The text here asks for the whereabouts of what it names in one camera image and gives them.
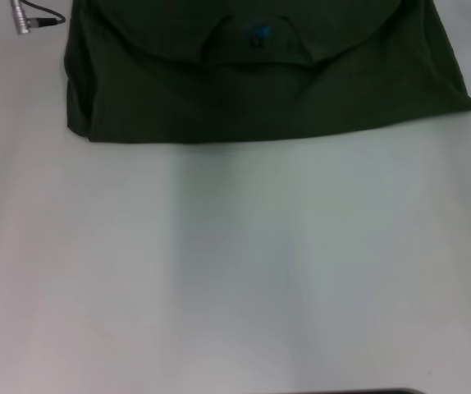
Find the dark green FREE t-shirt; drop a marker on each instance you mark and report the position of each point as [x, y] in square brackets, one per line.
[260, 90]

